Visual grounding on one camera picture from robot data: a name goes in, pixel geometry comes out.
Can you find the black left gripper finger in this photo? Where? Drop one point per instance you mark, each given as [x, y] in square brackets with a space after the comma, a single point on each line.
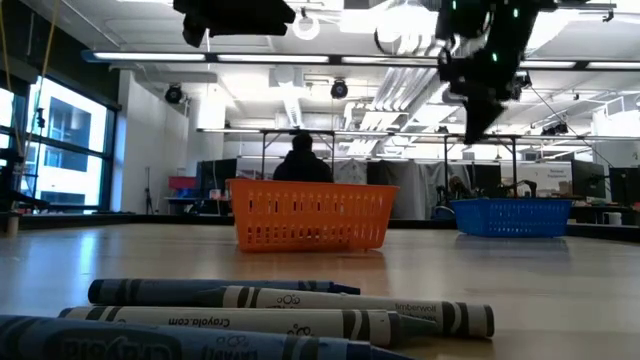
[250, 17]

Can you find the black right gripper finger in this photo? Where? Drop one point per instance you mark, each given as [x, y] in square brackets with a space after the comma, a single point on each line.
[482, 120]

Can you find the orange plastic basket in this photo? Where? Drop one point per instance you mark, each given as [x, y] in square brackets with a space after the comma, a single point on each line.
[310, 220]

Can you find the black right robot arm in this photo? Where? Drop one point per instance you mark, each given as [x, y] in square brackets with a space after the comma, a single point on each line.
[500, 30]

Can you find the black background robot arm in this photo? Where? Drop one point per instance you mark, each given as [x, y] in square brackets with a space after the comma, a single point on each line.
[525, 186]

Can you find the white LED light strip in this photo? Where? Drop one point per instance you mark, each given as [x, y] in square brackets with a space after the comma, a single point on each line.
[272, 58]
[150, 56]
[547, 64]
[390, 60]
[615, 65]

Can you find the person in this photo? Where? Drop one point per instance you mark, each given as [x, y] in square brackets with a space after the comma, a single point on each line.
[302, 165]
[459, 186]

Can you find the round black spotlight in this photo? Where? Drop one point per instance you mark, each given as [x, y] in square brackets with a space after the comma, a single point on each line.
[173, 94]
[339, 89]

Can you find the white ceiling pipe bundle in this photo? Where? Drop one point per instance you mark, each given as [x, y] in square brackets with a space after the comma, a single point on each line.
[400, 85]

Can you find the grey cover cloth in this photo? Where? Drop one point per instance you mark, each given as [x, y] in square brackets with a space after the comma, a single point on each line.
[420, 190]
[352, 171]

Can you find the blue plastic basket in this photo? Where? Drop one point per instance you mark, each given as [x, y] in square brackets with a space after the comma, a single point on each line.
[512, 217]

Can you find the black computer monitor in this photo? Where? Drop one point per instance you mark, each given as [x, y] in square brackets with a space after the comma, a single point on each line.
[587, 180]
[625, 185]

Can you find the dark office partition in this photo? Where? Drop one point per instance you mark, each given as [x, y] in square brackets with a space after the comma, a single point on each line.
[215, 172]

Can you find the red storage bin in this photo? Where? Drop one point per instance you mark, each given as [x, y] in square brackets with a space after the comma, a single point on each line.
[182, 182]

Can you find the white cup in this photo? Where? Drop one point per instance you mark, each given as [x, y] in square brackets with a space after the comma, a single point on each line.
[612, 218]

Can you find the blue storage bin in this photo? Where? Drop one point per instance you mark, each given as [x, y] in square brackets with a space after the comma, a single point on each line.
[187, 193]

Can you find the black pole-mounted device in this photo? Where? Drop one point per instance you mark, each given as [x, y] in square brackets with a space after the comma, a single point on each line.
[40, 117]

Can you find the black tripod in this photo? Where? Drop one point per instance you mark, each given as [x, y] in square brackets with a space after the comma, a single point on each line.
[148, 200]

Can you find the large window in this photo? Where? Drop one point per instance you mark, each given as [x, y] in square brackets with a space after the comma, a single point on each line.
[70, 175]

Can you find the beige cup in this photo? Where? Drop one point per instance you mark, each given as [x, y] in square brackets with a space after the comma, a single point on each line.
[13, 222]

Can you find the blue Crayola crayon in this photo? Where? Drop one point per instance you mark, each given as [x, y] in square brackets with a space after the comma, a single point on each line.
[125, 342]
[150, 290]

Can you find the black metal station frame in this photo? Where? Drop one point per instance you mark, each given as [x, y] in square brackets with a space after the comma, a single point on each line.
[280, 132]
[500, 136]

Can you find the black ceiling camera cluster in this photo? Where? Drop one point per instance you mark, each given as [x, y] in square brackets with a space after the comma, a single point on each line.
[522, 82]

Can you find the black aluminium table frame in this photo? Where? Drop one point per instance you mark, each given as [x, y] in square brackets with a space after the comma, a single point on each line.
[100, 219]

